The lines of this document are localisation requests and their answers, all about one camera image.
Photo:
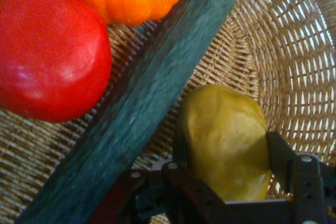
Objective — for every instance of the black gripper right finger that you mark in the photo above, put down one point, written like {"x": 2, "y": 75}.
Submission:
{"x": 302, "y": 179}

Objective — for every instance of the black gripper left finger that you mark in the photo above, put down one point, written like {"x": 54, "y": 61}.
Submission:
{"x": 183, "y": 192}

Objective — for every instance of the yellow-brown potato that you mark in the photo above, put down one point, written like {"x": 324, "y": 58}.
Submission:
{"x": 225, "y": 140}

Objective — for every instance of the dark green cucumber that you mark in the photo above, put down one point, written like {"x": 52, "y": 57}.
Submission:
{"x": 147, "y": 98}

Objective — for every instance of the woven wicker basket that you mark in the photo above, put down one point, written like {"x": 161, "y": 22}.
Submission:
{"x": 275, "y": 58}

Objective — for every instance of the red tomato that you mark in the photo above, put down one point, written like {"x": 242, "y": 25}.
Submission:
{"x": 50, "y": 53}

